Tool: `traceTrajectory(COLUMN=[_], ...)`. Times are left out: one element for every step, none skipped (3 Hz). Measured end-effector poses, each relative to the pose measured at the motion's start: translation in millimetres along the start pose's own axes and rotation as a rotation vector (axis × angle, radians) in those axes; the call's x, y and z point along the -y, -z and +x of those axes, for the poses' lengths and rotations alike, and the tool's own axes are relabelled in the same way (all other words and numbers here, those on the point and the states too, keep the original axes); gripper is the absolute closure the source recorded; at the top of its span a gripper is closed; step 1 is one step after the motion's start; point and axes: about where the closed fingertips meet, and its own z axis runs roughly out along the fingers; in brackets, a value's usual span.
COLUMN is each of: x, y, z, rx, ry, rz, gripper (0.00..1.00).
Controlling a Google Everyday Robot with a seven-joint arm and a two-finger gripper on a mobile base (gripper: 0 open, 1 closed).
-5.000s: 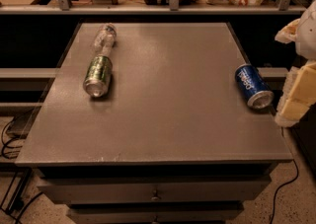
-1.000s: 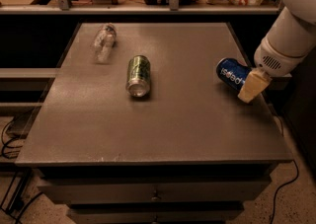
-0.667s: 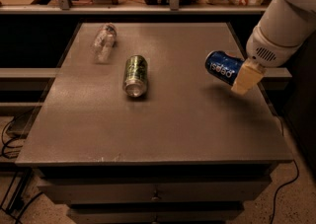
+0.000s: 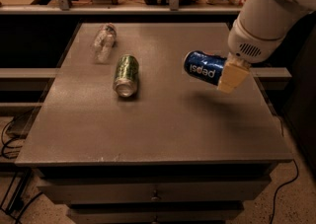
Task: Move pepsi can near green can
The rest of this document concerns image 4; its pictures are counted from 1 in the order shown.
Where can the blue pepsi can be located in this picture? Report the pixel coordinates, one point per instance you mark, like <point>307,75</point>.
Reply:
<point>206,67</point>

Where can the green soda can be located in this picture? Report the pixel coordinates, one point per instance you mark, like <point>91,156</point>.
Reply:
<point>126,76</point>

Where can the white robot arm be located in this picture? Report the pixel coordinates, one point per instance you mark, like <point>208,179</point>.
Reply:
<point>258,31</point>

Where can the grey shelf rail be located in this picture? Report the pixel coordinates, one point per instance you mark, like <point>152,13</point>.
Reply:
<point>123,8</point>

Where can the upper grey drawer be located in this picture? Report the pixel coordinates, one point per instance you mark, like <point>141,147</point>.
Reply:
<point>82,191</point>

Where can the clear plastic water bottle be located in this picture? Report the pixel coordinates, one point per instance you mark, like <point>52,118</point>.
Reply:
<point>103,42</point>

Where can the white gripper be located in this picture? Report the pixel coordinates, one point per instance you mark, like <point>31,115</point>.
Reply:
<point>247,44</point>

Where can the lower grey drawer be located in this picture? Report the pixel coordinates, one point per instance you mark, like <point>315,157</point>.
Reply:
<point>155,213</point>

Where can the grey drawer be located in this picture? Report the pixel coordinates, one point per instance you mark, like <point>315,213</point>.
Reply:
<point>155,213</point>
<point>82,191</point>

